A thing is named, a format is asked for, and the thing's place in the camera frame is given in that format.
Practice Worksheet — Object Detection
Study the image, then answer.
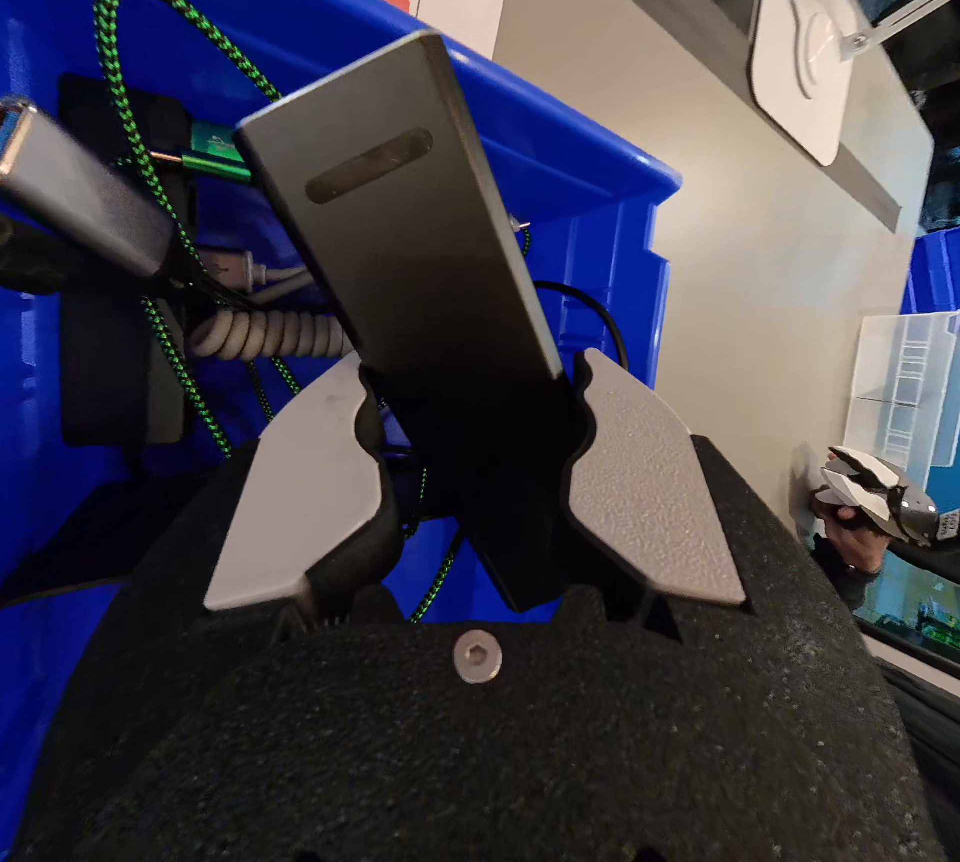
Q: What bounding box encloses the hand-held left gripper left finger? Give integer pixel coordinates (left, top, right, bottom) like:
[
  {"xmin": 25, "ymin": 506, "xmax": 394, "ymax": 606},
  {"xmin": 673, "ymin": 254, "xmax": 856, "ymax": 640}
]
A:
[{"xmin": 202, "ymin": 351, "xmax": 406, "ymax": 612}]

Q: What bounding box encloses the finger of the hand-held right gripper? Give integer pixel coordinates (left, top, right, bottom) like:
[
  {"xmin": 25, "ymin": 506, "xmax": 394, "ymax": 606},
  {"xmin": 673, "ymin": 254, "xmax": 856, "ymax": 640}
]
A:
[
  {"xmin": 825, "ymin": 446, "xmax": 901, "ymax": 496},
  {"xmin": 816, "ymin": 465, "xmax": 897, "ymax": 524}
]

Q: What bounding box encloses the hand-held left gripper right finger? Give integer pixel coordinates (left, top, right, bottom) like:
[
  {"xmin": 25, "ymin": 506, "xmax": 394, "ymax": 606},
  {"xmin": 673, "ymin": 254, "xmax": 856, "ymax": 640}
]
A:
[{"xmin": 558, "ymin": 347, "xmax": 751, "ymax": 608}]

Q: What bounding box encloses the clear plastic bin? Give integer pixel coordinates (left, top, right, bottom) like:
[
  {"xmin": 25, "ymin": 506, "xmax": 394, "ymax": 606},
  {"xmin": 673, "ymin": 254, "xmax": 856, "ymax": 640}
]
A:
[{"xmin": 846, "ymin": 311, "xmax": 960, "ymax": 492}]

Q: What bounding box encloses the blue plastic bin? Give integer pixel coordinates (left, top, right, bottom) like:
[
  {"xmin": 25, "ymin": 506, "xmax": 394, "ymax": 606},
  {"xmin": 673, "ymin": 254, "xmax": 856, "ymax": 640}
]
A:
[
  {"xmin": 900, "ymin": 228, "xmax": 960, "ymax": 317},
  {"xmin": 0, "ymin": 0, "xmax": 684, "ymax": 862}
]

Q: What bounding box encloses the person's right forearm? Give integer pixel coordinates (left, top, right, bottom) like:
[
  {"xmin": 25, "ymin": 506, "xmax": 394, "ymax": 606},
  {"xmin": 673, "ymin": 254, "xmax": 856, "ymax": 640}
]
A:
[{"xmin": 812, "ymin": 562, "xmax": 879, "ymax": 612}]

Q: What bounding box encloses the grey desk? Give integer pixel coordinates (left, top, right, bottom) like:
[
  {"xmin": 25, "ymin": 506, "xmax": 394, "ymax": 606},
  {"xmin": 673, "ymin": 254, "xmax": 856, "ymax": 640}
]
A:
[{"xmin": 491, "ymin": 0, "xmax": 939, "ymax": 548}]

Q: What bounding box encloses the person's right hand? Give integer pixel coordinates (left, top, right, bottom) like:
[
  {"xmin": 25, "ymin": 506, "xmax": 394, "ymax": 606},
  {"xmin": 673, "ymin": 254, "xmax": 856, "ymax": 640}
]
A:
[{"xmin": 812, "ymin": 491, "xmax": 890, "ymax": 574}]

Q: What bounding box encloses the silver USB plug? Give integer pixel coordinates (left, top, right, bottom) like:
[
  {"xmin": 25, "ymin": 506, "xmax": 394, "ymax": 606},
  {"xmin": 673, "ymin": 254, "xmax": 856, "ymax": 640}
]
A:
[{"xmin": 0, "ymin": 96, "xmax": 249, "ymax": 308}]

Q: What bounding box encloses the white document stand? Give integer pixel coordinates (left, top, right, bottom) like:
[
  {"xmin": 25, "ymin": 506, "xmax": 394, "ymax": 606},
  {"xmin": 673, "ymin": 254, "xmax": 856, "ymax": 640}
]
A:
[{"xmin": 748, "ymin": 0, "xmax": 960, "ymax": 167}]

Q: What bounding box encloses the white coiled cable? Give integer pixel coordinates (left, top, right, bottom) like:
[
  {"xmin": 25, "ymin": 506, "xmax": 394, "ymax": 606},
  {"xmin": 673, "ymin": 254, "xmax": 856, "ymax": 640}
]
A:
[{"xmin": 187, "ymin": 251, "xmax": 361, "ymax": 361}]

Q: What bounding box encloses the green braided cable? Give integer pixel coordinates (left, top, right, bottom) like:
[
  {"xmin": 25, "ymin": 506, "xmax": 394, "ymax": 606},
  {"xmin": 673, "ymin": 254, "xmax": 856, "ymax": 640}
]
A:
[{"xmin": 91, "ymin": 0, "xmax": 534, "ymax": 623}]

